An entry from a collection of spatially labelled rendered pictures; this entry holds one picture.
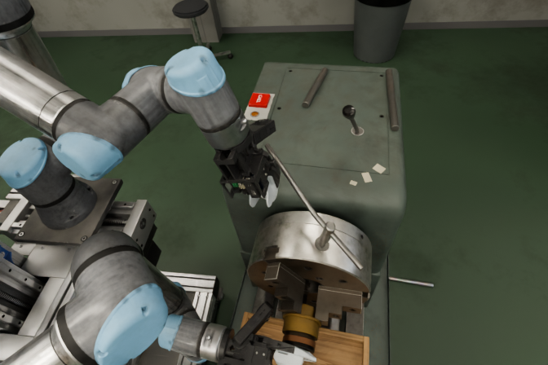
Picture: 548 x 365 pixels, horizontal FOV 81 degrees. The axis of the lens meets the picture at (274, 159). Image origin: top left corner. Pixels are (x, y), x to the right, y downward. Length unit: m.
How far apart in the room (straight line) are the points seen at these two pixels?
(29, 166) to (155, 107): 0.48
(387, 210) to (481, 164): 2.01
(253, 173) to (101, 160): 0.24
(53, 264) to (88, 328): 0.59
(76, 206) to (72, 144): 0.57
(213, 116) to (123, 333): 0.34
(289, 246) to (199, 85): 0.44
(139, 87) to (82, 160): 0.14
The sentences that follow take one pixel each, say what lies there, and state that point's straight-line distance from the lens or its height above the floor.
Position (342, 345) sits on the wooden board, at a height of 0.89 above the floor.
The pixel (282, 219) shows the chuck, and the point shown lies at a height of 1.22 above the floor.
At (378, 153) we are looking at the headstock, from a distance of 0.91.
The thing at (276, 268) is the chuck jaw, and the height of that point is 1.20.
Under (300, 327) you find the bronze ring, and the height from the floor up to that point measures 1.12.
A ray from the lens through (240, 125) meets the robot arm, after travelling 0.53.
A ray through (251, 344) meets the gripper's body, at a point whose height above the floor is 1.11.
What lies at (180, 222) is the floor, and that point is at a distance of 2.37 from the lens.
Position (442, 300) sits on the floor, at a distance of 2.15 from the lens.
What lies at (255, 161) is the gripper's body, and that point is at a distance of 0.58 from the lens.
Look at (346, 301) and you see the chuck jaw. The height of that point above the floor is 1.11.
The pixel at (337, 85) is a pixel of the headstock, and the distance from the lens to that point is 1.12.
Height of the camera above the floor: 1.92
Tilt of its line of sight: 49 degrees down
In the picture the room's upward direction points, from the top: 7 degrees counter-clockwise
